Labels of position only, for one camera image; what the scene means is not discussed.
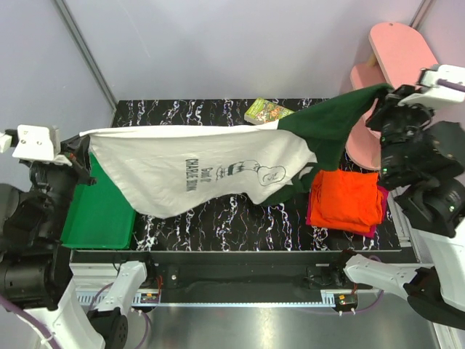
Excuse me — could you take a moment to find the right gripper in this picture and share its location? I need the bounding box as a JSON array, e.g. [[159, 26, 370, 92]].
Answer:
[[363, 82, 437, 182]]

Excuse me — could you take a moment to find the white and green t-shirt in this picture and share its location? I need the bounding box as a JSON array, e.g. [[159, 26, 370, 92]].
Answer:
[[86, 84, 392, 219]]

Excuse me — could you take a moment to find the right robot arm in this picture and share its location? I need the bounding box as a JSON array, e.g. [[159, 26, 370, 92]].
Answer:
[[329, 85, 464, 329]]

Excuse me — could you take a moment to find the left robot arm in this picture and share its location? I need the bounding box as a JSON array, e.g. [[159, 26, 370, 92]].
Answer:
[[1, 136, 157, 348]]

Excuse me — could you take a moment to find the pink three-tier shelf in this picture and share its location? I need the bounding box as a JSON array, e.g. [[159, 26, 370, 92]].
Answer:
[[345, 22, 438, 171]]

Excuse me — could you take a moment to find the magenta folded t-shirt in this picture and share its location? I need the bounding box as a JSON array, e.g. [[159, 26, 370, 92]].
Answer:
[[307, 185, 388, 238]]

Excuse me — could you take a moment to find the green plastic tray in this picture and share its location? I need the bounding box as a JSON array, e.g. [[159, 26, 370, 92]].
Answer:
[[61, 154, 136, 250]]

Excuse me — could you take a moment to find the orange folded t-shirt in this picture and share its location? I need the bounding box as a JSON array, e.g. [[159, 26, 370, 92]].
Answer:
[[307, 169, 389, 238]]

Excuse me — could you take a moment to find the green paperback book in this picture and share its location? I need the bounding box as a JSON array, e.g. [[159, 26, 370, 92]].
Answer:
[[244, 98, 294, 125]]

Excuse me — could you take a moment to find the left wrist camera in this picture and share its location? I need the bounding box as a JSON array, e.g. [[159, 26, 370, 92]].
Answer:
[[1, 124, 72, 167]]

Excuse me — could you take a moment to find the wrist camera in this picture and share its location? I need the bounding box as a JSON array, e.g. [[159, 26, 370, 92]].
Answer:
[[1, 124, 72, 167], [415, 65, 464, 110]]

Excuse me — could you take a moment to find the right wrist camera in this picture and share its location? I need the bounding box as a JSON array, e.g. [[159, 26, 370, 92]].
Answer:
[[415, 65, 464, 110]]

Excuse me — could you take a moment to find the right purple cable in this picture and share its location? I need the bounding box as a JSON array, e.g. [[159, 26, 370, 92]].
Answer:
[[337, 79, 465, 316]]

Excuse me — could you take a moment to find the purple cable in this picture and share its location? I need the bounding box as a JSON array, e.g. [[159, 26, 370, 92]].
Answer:
[[0, 283, 152, 349], [337, 79, 465, 316]]

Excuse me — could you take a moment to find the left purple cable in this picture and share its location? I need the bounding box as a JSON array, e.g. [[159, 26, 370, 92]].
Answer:
[[0, 283, 152, 349]]

